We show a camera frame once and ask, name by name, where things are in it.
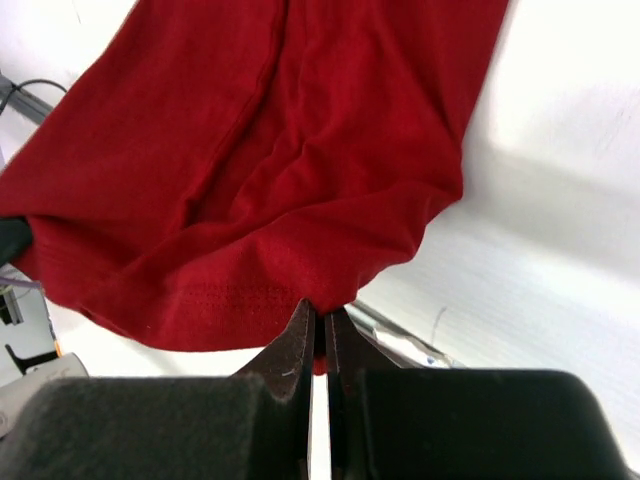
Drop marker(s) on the red t-shirt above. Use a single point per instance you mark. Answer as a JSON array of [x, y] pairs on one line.
[[223, 160]]

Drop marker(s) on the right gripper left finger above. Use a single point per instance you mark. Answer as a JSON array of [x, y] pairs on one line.
[[253, 424]]

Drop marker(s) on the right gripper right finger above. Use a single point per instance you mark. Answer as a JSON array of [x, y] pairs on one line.
[[388, 421]]

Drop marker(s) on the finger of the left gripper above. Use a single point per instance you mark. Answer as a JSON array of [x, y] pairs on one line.
[[15, 237]]

